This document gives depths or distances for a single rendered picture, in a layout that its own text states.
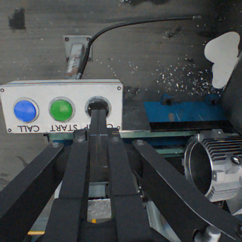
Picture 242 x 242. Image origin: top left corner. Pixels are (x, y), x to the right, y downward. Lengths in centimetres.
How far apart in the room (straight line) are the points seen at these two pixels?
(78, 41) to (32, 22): 11
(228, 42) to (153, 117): 30
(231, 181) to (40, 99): 47
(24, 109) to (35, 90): 3
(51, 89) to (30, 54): 29
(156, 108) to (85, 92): 36
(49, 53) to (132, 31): 22
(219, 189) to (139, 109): 30
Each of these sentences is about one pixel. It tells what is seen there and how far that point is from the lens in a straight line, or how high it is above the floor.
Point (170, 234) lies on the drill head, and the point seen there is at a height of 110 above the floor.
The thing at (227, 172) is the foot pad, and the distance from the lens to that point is 51.
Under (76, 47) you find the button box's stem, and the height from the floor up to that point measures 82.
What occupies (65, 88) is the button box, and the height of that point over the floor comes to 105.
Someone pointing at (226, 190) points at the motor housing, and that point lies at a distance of 53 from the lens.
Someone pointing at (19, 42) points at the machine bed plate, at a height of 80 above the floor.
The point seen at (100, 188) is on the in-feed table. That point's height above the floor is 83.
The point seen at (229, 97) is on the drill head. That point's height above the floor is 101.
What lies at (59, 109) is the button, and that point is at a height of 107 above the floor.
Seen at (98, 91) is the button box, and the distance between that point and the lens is 25.
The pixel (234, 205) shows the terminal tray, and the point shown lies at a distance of 59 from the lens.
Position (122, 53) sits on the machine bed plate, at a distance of 51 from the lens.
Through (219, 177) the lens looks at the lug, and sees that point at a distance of 49.
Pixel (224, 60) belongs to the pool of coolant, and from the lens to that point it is 62.
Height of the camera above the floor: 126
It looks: 46 degrees down
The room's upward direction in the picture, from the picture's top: 172 degrees clockwise
